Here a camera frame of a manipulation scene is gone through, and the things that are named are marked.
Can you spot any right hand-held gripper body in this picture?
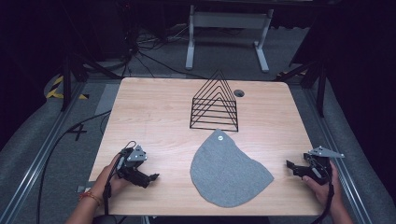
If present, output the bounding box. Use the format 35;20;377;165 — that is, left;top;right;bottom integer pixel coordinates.
294;146;346;187

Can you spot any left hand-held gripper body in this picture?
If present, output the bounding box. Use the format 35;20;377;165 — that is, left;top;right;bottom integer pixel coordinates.
117;144;152;189

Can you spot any person's right hand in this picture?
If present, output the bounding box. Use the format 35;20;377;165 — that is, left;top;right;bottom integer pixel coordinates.
302;161;344;217

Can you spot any person's left hand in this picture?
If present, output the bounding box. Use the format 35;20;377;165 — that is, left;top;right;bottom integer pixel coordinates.
89;153;132;203

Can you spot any grey felt cloth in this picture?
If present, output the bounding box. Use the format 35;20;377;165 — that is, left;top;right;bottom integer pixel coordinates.
190;128;276;209

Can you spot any black metal stand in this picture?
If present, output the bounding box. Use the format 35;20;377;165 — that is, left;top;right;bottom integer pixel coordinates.
60;50;123;113
273;59;329;119

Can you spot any yellow black floor tape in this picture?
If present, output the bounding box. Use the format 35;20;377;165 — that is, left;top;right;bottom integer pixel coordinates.
46;75;91;101

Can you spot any aluminium floor rail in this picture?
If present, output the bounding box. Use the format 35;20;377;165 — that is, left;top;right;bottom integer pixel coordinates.
303;88;375;224
0;81;87;224

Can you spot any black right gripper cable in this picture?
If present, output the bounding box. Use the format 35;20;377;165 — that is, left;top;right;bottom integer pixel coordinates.
311;181;336;224

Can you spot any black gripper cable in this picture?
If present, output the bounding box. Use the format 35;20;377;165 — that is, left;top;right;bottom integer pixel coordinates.
102;140;138;217
311;181;336;224

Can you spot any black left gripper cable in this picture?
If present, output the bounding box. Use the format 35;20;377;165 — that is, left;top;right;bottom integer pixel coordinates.
102;140;138;217

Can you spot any red orange bracelet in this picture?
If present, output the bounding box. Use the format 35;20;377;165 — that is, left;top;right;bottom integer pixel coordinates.
78;190;103;207

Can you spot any black wire rack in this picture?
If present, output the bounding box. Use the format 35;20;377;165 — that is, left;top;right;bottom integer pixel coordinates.
189;69;240;133

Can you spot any black floor cable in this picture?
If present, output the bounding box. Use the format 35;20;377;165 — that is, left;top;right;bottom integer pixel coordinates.
35;109;112;224

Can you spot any bundle of black floor cables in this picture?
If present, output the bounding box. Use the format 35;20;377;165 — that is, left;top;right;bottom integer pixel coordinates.
120;22;208;80

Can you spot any white metal table frame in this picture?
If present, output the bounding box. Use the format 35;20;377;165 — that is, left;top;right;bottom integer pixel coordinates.
185;4;276;74

